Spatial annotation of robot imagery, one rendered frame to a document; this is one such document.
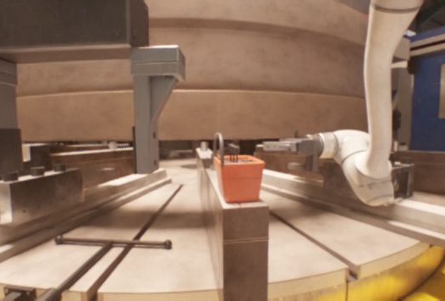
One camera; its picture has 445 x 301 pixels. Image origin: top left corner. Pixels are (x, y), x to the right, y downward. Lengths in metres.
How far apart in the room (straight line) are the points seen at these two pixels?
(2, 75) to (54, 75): 1.67
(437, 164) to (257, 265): 2.32
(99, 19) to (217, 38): 1.41
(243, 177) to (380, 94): 0.43
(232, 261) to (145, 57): 0.66
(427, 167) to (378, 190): 2.06
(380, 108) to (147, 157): 0.65
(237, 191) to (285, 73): 1.12
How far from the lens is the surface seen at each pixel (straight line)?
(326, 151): 0.89
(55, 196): 1.65
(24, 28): 0.25
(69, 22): 0.23
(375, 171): 0.82
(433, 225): 1.72
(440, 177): 2.90
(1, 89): 0.29
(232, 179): 0.73
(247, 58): 1.62
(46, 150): 1.74
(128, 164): 3.09
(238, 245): 0.76
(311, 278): 1.17
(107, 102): 1.50
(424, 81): 6.08
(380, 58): 0.74
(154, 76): 0.21
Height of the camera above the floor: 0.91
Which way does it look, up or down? 5 degrees down
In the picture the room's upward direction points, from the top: 1 degrees counter-clockwise
